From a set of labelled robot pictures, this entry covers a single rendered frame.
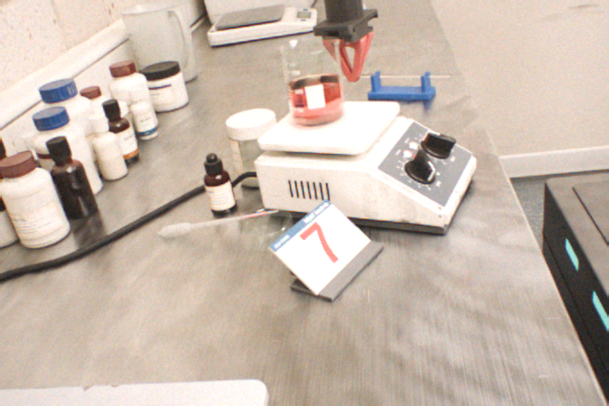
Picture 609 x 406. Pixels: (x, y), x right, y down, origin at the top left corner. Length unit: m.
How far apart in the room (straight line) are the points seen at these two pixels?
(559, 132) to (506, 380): 1.90
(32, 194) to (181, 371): 0.30
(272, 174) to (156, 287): 0.16
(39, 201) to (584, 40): 1.84
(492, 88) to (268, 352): 1.80
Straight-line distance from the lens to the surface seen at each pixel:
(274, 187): 0.63
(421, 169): 0.59
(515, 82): 2.20
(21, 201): 0.71
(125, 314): 0.57
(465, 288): 0.52
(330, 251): 0.55
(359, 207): 0.60
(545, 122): 2.28
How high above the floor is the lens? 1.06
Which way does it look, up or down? 28 degrees down
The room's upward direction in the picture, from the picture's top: 10 degrees counter-clockwise
